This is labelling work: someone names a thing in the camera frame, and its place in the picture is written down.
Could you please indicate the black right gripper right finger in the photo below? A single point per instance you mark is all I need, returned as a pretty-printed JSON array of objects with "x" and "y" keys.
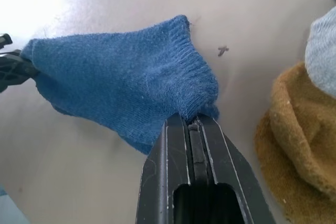
[{"x": 231, "y": 166}]

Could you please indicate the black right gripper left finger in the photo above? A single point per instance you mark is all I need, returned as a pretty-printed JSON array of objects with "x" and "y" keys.
[{"x": 155, "y": 182}]

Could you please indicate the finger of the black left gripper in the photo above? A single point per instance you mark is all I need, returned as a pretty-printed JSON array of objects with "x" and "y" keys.
[
  {"x": 4, "y": 41},
  {"x": 13, "y": 70}
]

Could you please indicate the blue knitted sock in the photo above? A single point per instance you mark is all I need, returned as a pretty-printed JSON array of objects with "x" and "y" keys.
[{"x": 118, "y": 77}]

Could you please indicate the mustard yellow sock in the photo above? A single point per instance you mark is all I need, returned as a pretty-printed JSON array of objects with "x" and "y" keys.
[{"x": 302, "y": 140}]

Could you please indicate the light grey-blue sock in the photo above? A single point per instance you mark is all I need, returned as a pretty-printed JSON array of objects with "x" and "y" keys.
[{"x": 324, "y": 51}]

